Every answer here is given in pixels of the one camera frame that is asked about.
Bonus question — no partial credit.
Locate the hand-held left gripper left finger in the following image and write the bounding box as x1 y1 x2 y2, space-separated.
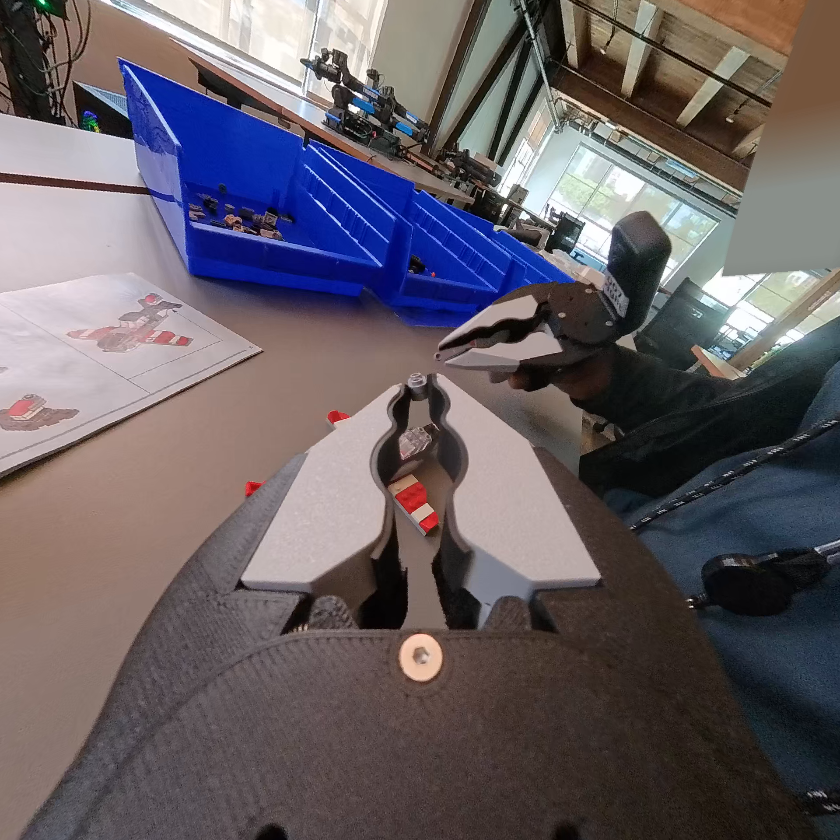
239 384 413 630

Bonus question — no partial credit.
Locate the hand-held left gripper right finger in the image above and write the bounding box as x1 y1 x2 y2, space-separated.
427 373 605 630

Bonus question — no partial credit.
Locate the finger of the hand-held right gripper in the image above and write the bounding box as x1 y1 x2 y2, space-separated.
448 327 567 375
437 282 573 360

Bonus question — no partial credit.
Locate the medium blue plastic bin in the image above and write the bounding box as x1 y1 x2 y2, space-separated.
384 190 519 328

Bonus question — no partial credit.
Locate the brick building instruction booklet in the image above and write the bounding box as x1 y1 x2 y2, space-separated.
0 272 263 480

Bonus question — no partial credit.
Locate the grey desk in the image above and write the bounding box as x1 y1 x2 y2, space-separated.
0 112 592 840

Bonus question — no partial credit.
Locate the person's right hand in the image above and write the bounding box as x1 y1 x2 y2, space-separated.
505 343 623 400

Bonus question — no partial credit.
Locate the small blue plastic bin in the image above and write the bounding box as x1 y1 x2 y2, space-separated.
489 230 578 309

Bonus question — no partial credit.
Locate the black office chair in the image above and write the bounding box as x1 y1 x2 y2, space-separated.
638 277 723 358

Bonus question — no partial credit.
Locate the red white striped brick wing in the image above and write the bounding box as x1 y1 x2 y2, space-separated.
387 474 441 538

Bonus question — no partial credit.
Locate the far window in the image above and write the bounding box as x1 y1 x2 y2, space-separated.
543 144 719 263

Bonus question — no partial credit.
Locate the black badge reel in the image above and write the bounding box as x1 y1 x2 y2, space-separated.
688 548 840 618

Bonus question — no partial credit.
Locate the pile of small dark bricks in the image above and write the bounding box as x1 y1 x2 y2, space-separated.
187 190 286 242

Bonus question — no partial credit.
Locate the long wooden table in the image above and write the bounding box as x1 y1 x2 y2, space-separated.
169 38 476 206

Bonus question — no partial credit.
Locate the large blue plastic bin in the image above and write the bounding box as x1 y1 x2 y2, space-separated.
118 58 416 306

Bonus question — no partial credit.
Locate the large window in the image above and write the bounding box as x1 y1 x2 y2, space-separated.
121 0 389 93

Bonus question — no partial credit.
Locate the black computer case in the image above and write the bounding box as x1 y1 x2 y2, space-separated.
73 82 132 139

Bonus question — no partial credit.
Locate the black metal rack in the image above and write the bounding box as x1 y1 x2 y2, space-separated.
0 0 93 126

